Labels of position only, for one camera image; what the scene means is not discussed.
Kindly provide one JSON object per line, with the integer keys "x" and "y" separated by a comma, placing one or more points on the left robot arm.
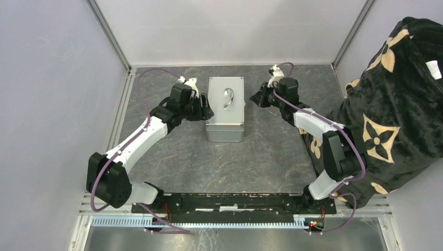
{"x": 108, "y": 174}

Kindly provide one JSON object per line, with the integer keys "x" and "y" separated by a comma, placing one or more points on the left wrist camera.
{"x": 190, "y": 82}

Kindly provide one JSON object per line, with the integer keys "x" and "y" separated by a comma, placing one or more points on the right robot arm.
{"x": 342, "y": 150}

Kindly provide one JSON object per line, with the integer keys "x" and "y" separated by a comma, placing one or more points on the grey metal case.
{"x": 226, "y": 99}

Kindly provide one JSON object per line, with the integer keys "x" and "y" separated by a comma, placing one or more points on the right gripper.
{"x": 260, "y": 97}

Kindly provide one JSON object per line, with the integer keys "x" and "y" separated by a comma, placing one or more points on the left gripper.
{"x": 204, "y": 112}

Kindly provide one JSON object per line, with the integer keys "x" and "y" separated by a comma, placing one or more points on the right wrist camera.
{"x": 276, "y": 74}

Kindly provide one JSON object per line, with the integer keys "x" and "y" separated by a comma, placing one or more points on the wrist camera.
{"x": 276, "y": 74}
{"x": 190, "y": 82}

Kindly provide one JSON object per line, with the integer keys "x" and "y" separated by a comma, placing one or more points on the black floral blanket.
{"x": 397, "y": 105}

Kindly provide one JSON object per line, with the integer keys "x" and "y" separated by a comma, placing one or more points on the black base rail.
{"x": 239, "y": 207}

